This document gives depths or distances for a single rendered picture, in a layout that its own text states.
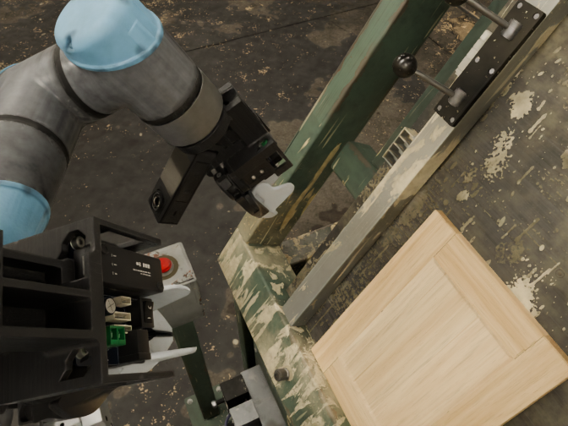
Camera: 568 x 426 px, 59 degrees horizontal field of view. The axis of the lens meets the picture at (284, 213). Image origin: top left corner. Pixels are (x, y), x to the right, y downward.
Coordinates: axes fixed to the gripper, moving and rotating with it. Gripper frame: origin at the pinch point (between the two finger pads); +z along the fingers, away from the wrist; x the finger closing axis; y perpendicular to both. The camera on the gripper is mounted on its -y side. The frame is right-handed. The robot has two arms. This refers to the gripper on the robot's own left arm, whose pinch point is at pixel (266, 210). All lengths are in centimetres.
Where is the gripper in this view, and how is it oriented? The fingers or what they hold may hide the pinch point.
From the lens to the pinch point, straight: 68.8
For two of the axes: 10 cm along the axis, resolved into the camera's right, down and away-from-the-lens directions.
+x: -4.1, -7.0, 5.8
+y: 8.1, -5.8, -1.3
